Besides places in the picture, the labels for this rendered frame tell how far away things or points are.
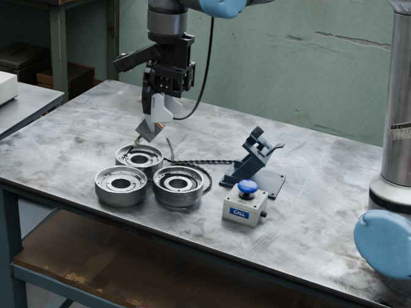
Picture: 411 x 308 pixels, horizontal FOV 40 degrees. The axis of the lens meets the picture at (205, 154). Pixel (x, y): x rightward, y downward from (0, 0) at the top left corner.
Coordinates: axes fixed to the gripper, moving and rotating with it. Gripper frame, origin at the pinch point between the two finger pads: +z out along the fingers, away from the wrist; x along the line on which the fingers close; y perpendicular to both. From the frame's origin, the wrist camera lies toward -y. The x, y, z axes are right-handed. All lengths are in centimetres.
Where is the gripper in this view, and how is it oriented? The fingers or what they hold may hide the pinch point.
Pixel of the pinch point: (152, 123)
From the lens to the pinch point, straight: 119.5
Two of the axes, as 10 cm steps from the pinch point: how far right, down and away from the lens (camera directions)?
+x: 3.5, -4.3, 8.3
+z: -0.8, 8.7, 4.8
